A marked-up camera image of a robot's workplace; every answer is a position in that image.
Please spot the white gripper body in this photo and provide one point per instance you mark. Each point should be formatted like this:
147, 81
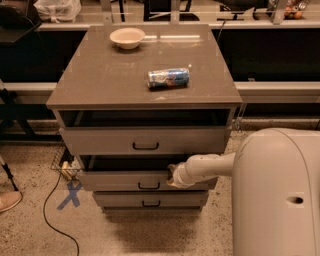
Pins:
180, 174

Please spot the grey drawer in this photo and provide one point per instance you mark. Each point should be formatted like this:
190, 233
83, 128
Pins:
128, 173
166, 199
148, 140

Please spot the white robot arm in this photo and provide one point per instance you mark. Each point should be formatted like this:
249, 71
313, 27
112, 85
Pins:
275, 191

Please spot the grey bottom drawer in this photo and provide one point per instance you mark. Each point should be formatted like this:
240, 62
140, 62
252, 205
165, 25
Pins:
166, 199

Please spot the grey drawer cabinet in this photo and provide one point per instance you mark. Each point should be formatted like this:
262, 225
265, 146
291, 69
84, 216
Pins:
105, 86

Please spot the grey top drawer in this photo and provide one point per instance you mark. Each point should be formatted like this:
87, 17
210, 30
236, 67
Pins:
148, 140

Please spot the blue crushed can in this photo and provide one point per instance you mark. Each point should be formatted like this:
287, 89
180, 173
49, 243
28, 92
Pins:
168, 78

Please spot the blue tape cross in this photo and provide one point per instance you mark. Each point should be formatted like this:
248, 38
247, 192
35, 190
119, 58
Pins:
72, 197

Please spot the white paper bowl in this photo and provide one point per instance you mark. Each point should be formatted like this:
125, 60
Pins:
127, 38

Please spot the black tripod leg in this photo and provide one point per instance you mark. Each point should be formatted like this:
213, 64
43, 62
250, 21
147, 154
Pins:
8, 172

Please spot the tan shoe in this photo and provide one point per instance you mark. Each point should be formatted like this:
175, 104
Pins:
8, 200

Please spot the fruit pile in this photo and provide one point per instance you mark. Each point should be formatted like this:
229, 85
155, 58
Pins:
294, 9

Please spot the white plastic bag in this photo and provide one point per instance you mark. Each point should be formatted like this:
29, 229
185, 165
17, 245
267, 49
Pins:
58, 11

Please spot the wire basket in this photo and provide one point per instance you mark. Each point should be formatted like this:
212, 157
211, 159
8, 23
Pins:
65, 164

